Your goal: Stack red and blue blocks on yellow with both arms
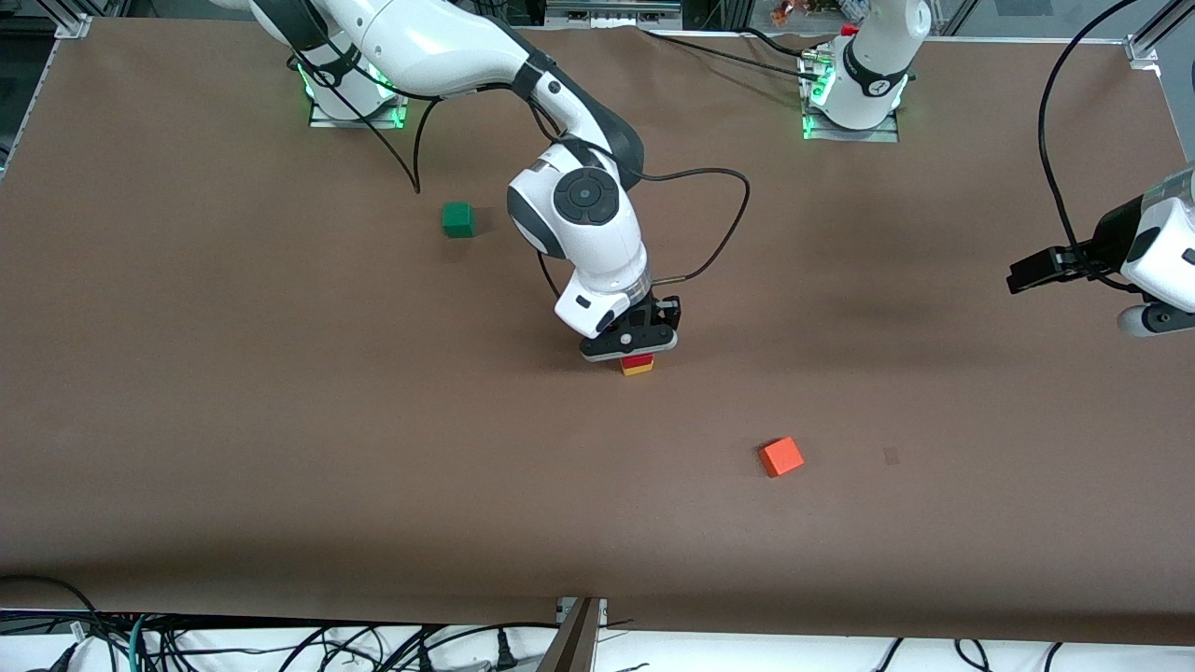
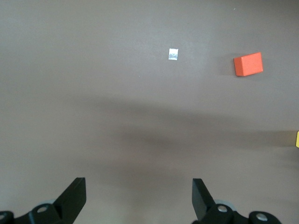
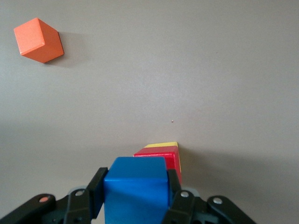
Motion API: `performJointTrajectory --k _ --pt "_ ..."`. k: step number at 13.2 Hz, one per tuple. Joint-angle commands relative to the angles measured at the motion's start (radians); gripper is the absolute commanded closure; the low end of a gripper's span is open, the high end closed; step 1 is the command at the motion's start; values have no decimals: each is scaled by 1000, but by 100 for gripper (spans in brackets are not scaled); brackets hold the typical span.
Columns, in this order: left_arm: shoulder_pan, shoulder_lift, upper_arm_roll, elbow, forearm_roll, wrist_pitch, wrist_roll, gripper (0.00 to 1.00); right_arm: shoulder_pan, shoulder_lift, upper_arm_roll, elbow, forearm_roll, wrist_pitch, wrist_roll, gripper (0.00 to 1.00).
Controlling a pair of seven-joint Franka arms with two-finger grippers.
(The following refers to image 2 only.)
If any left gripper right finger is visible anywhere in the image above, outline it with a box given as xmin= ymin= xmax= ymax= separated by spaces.
xmin=191 ymin=178 xmax=281 ymax=224

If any orange wooden block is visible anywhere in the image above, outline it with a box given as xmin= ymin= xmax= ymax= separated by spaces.
xmin=233 ymin=52 xmax=264 ymax=77

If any small clear tape piece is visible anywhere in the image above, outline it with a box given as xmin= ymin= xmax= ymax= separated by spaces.
xmin=168 ymin=48 xmax=180 ymax=61

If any brown paper table cover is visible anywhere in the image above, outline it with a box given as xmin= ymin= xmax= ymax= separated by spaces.
xmin=0 ymin=0 xmax=299 ymax=224

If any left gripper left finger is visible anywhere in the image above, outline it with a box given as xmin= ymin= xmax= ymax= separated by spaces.
xmin=0 ymin=177 xmax=87 ymax=224

